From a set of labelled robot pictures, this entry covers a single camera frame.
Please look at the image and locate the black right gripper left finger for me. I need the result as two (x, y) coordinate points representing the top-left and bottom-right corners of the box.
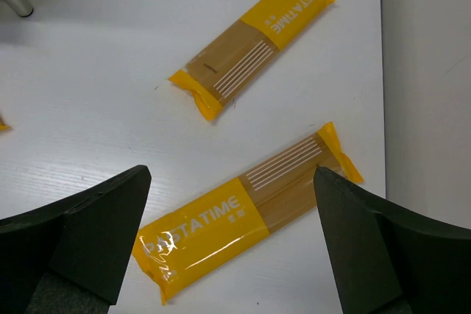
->
(1, 165), (152, 313)

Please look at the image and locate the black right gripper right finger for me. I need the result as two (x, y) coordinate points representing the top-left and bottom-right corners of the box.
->
(314, 167), (470, 313)

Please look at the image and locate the yellow pasta bag near right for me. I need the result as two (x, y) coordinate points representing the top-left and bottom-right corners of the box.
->
(132, 122), (364, 304)

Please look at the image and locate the yellow pasta bag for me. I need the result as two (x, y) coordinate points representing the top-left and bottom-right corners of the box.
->
(169, 0), (335, 121)
(132, 122), (364, 304)
(0, 115), (11, 132)

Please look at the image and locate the yellow pasta bag centre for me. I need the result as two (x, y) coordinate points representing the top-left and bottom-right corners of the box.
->
(0, 115), (11, 132)

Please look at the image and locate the yellow pasta bag far right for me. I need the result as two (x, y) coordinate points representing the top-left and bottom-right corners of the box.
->
(169, 0), (335, 121)

